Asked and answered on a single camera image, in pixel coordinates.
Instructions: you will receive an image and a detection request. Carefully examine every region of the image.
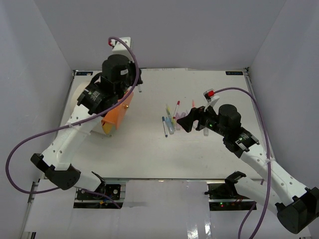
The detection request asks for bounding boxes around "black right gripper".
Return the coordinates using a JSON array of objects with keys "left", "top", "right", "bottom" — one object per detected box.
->
[{"left": 176, "top": 101, "right": 228, "bottom": 137}]

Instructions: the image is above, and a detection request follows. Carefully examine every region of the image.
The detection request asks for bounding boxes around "red capped white marker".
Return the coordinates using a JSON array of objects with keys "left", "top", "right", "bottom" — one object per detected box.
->
[{"left": 173, "top": 101, "right": 180, "bottom": 117}]

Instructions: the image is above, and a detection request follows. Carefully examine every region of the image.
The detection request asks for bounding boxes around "orange top drawer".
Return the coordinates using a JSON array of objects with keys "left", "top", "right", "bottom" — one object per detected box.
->
[{"left": 101, "top": 93, "right": 134, "bottom": 134}]

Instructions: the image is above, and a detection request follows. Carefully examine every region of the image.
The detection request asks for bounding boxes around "cream cylindrical drawer organizer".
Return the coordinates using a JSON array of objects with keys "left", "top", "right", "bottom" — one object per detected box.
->
[{"left": 70, "top": 82, "right": 115, "bottom": 137}]

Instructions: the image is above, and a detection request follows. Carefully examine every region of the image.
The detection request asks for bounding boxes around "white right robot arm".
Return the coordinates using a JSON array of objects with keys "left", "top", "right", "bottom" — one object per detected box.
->
[{"left": 177, "top": 104, "right": 319, "bottom": 234}]

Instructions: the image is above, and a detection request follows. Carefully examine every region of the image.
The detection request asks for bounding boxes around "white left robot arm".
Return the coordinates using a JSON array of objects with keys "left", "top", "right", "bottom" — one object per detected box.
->
[{"left": 30, "top": 54, "right": 141, "bottom": 199}]

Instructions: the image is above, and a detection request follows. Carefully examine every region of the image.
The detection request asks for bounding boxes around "purple highlighter cap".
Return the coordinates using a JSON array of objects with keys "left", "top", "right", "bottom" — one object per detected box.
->
[{"left": 179, "top": 112, "right": 186, "bottom": 118}]

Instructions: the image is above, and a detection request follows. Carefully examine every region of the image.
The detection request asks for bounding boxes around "pink purple highlighter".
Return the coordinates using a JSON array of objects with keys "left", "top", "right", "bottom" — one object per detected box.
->
[{"left": 175, "top": 112, "right": 181, "bottom": 130}]

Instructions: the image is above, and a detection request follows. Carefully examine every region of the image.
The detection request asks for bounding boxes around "light blue highlighter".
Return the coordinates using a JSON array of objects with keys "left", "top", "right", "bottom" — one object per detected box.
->
[{"left": 165, "top": 117, "right": 174, "bottom": 135}]

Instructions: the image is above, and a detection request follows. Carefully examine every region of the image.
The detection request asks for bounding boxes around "orange tipped clear highlighter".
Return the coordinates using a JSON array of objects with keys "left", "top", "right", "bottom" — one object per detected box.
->
[{"left": 203, "top": 128, "right": 209, "bottom": 136}]

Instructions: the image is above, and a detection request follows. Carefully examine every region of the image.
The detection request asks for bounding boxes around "blue capped white marker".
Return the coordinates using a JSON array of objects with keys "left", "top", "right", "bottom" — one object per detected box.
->
[{"left": 161, "top": 116, "right": 168, "bottom": 138}]

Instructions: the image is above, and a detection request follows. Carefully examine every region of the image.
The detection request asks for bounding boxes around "yellow highlighter pen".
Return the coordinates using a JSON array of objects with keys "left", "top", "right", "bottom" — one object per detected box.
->
[{"left": 165, "top": 104, "right": 171, "bottom": 114}]

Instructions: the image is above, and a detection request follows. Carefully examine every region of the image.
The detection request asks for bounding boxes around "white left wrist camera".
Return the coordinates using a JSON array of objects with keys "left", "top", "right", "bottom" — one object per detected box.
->
[{"left": 109, "top": 37, "right": 132, "bottom": 54}]

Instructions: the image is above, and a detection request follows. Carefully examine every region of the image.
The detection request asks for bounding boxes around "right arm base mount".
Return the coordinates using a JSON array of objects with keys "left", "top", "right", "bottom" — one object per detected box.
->
[{"left": 204, "top": 171, "right": 257, "bottom": 212}]

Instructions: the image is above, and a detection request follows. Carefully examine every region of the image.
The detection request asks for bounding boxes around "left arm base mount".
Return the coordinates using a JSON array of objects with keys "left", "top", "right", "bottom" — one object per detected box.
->
[{"left": 73, "top": 180, "right": 126, "bottom": 209}]

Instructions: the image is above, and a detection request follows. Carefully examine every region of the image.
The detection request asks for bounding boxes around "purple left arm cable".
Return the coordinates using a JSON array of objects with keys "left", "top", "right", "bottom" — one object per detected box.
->
[{"left": 5, "top": 36, "right": 140, "bottom": 195}]

